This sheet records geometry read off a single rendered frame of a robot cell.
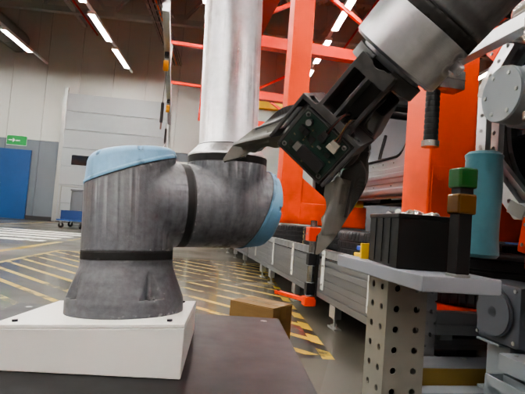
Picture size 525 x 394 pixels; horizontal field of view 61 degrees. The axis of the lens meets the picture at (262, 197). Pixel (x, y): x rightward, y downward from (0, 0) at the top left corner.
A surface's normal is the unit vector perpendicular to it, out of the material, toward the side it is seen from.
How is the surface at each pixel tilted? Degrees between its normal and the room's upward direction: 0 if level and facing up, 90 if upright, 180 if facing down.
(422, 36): 115
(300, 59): 90
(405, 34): 107
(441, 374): 90
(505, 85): 90
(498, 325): 90
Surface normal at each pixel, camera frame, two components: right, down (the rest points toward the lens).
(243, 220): 0.43, 0.22
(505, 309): -0.98, -0.08
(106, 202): -0.23, -0.11
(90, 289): -0.31, -0.44
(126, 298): 0.27, -0.44
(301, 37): 0.20, -0.04
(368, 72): -0.42, 0.21
